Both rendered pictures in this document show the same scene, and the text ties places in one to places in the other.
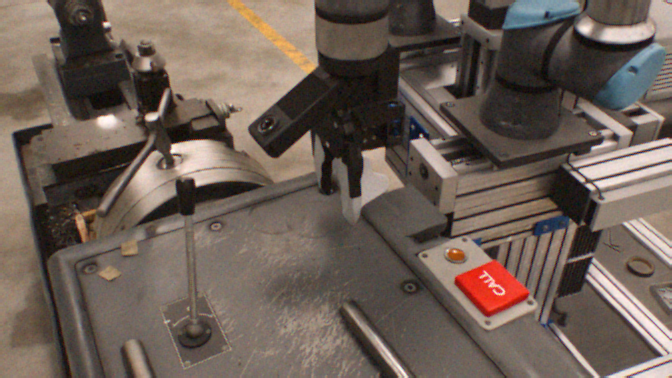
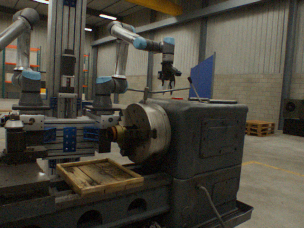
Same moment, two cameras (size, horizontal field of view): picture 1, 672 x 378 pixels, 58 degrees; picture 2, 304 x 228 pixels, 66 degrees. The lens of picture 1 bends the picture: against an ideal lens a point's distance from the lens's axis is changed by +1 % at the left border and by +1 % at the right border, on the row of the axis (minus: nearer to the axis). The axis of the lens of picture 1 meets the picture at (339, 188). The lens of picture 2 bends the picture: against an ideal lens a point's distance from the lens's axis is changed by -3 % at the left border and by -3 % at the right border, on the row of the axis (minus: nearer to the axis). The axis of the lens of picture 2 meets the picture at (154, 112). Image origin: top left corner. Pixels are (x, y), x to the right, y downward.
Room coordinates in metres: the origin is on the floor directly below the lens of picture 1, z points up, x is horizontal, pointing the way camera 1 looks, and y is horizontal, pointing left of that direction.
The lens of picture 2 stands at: (0.90, 1.51, 1.30)
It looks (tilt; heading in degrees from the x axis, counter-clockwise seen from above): 5 degrees down; 261
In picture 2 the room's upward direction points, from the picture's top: 3 degrees clockwise
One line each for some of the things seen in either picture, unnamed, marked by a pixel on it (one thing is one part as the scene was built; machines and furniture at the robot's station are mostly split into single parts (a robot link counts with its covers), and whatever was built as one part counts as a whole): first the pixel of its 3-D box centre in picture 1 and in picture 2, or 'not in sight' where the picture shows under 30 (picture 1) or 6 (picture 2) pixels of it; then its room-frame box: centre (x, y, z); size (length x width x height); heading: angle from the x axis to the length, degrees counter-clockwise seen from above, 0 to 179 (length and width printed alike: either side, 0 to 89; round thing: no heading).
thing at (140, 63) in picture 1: (148, 59); (14, 123); (1.32, 0.45, 1.13); 0.08 x 0.08 x 0.03
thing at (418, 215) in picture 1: (404, 217); not in sight; (0.62, -0.09, 1.24); 0.09 x 0.08 x 0.03; 28
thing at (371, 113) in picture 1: (356, 99); (166, 71); (0.59, -0.02, 1.43); 0.09 x 0.08 x 0.12; 119
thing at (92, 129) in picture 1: (138, 132); (16, 171); (1.30, 0.51, 0.95); 0.43 x 0.17 x 0.05; 118
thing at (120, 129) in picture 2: not in sight; (116, 134); (0.89, 0.31, 1.08); 0.09 x 0.09 x 0.09; 28
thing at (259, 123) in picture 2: not in sight; (256, 127); (-4.13, -6.34, 0.22); 1.25 x 0.86 x 0.44; 32
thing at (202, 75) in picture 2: not in sight; (197, 97); (-1.72, -6.14, 1.18); 4.12 x 0.80 x 2.35; 81
